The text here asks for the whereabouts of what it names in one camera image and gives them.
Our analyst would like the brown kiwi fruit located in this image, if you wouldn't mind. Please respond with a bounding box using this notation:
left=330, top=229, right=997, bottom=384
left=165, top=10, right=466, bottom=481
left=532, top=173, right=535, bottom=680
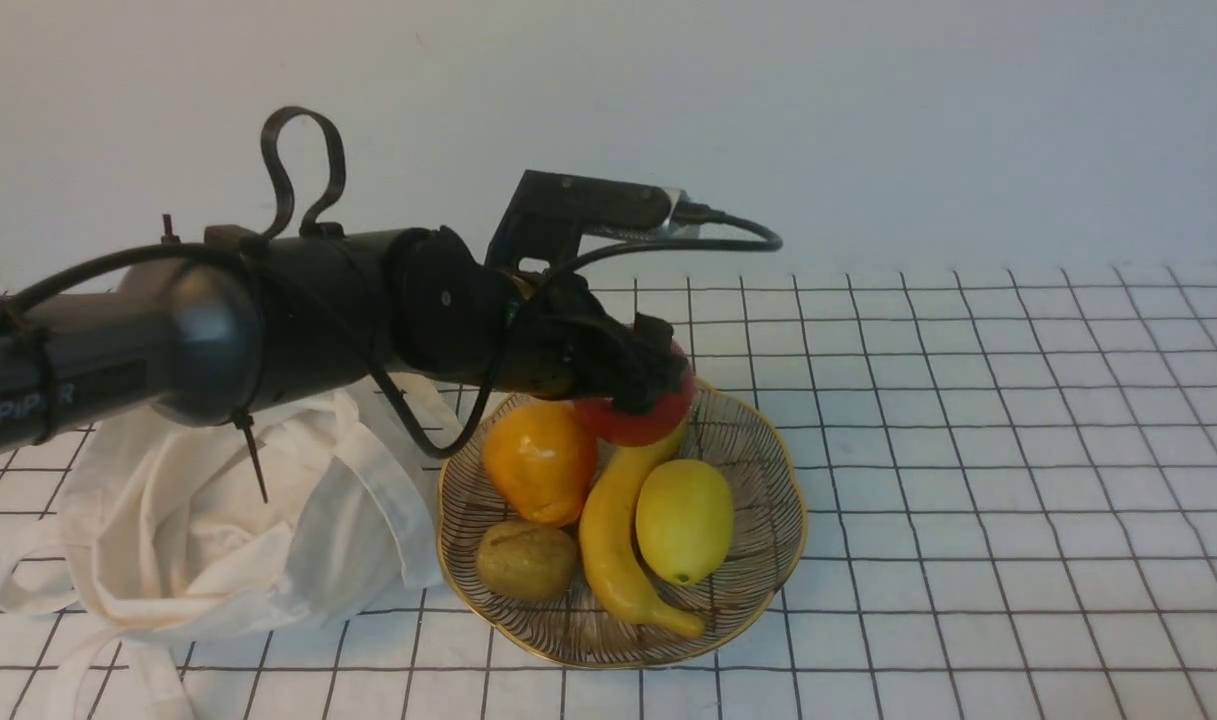
left=475, top=521, right=581, bottom=603

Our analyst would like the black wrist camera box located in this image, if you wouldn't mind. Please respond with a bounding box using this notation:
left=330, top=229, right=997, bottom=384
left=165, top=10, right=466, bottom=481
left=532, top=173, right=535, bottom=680
left=484, top=169, right=689, bottom=270

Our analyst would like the black camera cable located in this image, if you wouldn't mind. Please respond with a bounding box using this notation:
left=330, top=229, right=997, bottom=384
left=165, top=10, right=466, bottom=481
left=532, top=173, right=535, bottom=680
left=0, top=106, right=784, bottom=504

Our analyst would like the red apple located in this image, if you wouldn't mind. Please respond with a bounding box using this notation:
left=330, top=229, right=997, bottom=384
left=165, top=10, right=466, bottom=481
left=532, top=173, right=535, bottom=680
left=572, top=341, right=696, bottom=448

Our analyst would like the orange fruit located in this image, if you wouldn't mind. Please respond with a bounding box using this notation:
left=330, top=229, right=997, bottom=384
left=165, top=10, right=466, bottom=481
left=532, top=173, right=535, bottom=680
left=483, top=401, right=599, bottom=528

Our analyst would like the yellow banana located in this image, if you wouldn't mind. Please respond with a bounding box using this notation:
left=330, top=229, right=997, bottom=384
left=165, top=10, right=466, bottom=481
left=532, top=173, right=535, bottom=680
left=579, top=420, right=705, bottom=641

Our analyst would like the yellow lemon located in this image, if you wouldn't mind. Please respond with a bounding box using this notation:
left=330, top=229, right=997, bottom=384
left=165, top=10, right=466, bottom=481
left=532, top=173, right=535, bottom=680
left=634, top=459, right=735, bottom=587

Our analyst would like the white grid tablecloth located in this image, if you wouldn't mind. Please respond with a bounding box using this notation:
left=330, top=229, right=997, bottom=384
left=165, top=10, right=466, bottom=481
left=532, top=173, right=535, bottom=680
left=0, top=264, right=1217, bottom=720

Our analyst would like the white cloth tote bag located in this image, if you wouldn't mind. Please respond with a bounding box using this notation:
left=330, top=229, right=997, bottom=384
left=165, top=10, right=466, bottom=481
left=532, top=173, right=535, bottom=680
left=0, top=379, right=443, bottom=719

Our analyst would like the gold wire fruit basket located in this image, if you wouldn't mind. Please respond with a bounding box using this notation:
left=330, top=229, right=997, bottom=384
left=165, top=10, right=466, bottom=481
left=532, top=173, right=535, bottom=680
left=438, top=383, right=808, bottom=669

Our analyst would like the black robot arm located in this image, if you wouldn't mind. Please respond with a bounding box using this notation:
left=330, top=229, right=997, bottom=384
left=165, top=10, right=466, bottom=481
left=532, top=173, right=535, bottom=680
left=0, top=227, right=692, bottom=452

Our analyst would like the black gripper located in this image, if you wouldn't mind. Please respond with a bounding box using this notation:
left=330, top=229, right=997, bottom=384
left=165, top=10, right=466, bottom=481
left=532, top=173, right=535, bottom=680
left=498, top=272, right=691, bottom=416

